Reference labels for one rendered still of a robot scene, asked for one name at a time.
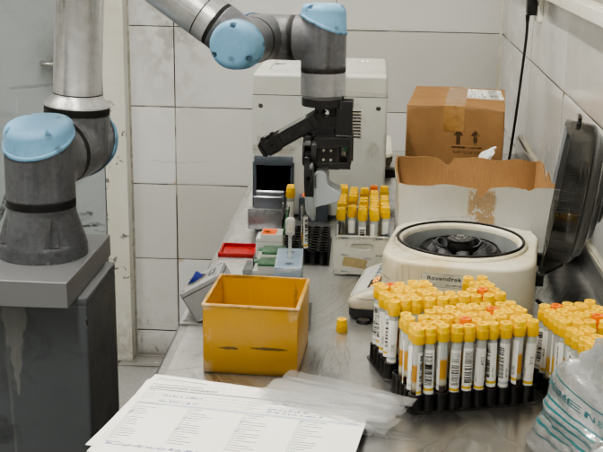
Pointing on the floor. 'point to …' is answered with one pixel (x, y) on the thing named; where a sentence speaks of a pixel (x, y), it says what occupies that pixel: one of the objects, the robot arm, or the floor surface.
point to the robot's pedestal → (59, 370)
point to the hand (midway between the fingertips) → (309, 212)
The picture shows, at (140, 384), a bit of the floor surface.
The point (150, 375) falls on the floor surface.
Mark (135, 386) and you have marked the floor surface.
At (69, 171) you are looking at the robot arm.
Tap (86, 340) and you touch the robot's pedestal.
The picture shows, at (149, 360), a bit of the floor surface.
